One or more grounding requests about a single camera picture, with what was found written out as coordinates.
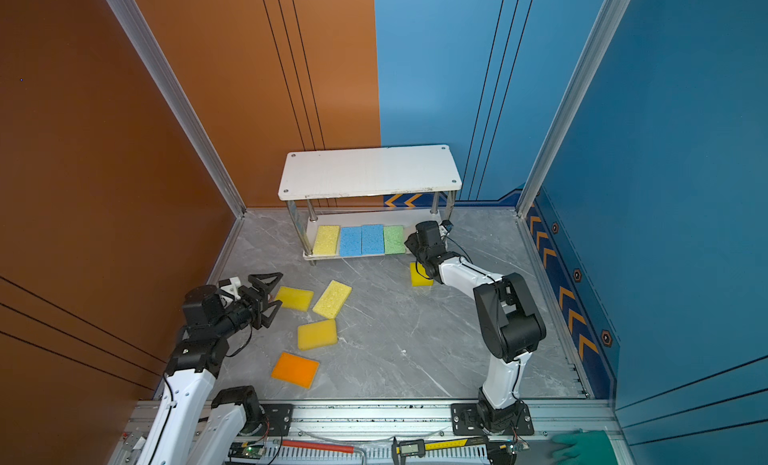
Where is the green cellulose sponge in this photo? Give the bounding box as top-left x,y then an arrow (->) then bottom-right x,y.
383,225 -> 407,255

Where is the green rubber glove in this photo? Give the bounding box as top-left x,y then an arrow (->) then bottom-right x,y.
552,431 -> 618,465

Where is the right circuit board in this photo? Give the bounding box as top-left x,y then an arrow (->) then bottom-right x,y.
500,440 -> 530,455

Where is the yellow cellulose sponge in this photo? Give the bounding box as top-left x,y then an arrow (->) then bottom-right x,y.
312,225 -> 341,257
312,280 -> 352,320

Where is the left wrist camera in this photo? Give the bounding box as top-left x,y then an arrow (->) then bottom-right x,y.
218,276 -> 242,306

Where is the blue cellulose sponge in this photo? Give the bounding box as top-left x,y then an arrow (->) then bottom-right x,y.
361,224 -> 385,256
339,227 -> 362,257

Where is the small yellow foam sponge left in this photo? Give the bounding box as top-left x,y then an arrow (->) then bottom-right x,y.
276,286 -> 314,312

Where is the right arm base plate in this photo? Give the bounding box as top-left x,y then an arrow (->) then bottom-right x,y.
451,400 -> 535,436

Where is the left circuit board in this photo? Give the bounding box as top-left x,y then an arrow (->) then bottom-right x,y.
227,442 -> 266,462

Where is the red-handled tool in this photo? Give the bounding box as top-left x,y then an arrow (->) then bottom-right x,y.
282,440 -> 356,455

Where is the digital caliper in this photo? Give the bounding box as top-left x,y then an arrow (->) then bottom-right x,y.
391,436 -> 489,465

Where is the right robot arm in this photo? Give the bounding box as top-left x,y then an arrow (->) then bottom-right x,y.
405,220 -> 547,436

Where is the aluminium front rail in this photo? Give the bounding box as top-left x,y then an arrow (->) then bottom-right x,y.
119,398 -> 634,465

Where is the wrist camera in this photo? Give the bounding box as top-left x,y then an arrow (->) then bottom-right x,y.
440,220 -> 453,234
218,276 -> 242,306

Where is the white two-tier shelf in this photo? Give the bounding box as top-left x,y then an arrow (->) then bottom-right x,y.
278,144 -> 462,263

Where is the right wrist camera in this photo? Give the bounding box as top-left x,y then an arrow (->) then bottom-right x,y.
440,220 -> 453,234

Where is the circuit board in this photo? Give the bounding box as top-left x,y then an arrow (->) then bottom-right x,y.
500,440 -> 530,455
227,442 -> 266,462

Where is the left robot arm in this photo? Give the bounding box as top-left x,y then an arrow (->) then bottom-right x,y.
138,272 -> 283,464

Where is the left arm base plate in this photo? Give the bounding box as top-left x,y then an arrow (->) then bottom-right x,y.
238,403 -> 293,439

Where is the thick yellow foam sponge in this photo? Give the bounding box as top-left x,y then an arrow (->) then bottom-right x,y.
410,262 -> 434,287

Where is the orange foam sponge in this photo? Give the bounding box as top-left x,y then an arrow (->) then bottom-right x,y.
271,352 -> 320,389

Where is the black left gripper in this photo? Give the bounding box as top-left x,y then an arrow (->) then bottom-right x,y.
215,273 -> 281,342

